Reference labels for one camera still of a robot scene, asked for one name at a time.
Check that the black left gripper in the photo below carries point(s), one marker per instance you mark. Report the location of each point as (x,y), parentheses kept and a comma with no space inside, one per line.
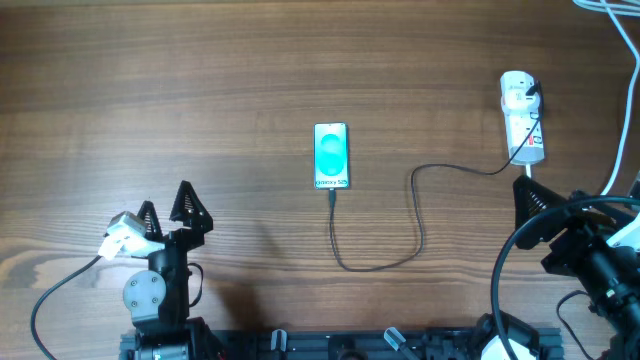
(198,223)

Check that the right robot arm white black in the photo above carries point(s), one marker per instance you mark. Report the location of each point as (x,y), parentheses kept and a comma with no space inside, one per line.
(614,299)

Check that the white USB charger plug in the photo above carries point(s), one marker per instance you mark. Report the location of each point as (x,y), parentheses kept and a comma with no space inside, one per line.
(520,100)

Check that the teal screen smartphone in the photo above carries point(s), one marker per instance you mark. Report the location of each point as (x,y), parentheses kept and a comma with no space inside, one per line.
(331,156)

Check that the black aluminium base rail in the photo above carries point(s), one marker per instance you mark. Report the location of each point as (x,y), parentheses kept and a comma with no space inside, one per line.
(432,344)

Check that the white power strip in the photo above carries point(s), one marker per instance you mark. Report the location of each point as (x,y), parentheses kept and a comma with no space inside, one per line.
(524,136)

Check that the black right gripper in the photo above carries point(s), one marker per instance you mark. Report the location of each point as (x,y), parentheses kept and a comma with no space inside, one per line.
(588,234)

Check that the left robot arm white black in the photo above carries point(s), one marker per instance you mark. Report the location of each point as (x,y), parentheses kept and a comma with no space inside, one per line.
(158,297)

